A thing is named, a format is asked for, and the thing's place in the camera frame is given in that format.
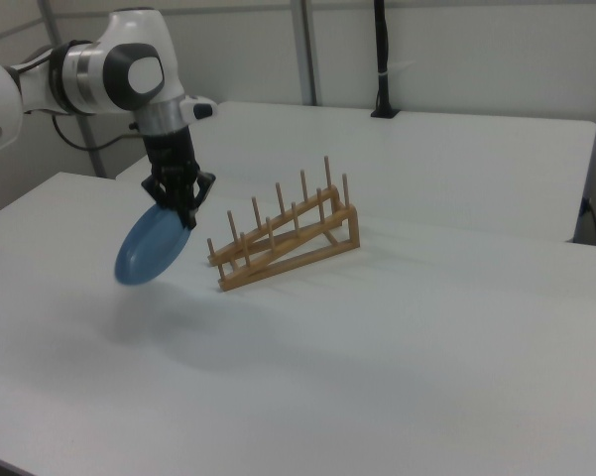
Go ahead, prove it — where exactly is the black cable on robot arm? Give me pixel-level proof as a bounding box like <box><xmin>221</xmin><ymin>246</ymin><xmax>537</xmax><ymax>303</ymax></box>
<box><xmin>51</xmin><ymin>112</ymin><xmax>148</xmax><ymax>152</ymax></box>

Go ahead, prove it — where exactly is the black cable at table edge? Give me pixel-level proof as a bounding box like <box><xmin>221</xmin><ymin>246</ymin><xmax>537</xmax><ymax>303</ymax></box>
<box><xmin>580</xmin><ymin>196</ymin><xmax>596</xmax><ymax>246</ymax></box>

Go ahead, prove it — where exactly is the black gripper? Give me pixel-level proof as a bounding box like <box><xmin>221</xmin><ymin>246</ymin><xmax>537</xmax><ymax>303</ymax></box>
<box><xmin>140</xmin><ymin>127</ymin><xmax>217</xmax><ymax>230</ymax></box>

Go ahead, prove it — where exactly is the wooden plate rack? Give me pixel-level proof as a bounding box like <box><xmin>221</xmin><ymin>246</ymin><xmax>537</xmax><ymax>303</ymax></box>
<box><xmin>206</xmin><ymin>155</ymin><xmax>361</xmax><ymax>293</ymax></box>

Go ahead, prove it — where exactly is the black camera pole with clamp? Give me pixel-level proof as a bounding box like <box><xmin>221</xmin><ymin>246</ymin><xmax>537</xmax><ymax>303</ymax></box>
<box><xmin>370</xmin><ymin>0</ymin><xmax>402</xmax><ymax>120</ymax></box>

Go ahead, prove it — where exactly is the blue round plate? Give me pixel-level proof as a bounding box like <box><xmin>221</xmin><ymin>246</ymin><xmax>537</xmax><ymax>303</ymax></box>
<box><xmin>114</xmin><ymin>203</ymin><xmax>194</xmax><ymax>287</ymax></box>

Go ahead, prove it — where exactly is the grey partition frame post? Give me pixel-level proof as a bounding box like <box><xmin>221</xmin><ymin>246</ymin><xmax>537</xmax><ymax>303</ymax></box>
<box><xmin>290</xmin><ymin>0</ymin><xmax>319</xmax><ymax>107</ymax></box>

